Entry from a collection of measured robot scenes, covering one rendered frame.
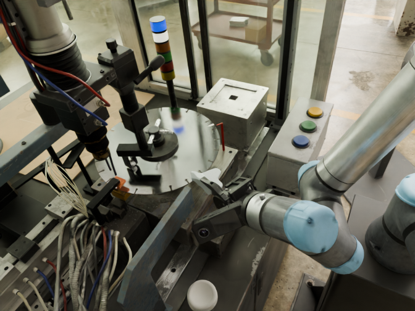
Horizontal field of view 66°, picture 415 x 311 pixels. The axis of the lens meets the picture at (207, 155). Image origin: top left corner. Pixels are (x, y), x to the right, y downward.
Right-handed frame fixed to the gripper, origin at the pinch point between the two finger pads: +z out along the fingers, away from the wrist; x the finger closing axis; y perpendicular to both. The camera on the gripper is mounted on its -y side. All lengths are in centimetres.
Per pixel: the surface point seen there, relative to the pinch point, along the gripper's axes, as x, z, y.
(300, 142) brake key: -0.2, -5.3, 31.1
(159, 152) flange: 13.9, 8.3, -1.4
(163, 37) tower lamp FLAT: 40.1, 20.7, 19.5
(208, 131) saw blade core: 12.4, 7.2, 13.4
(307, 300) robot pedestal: -83, 31, 37
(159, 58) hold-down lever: 33.5, -9.3, 1.5
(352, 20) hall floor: 3, 158, 306
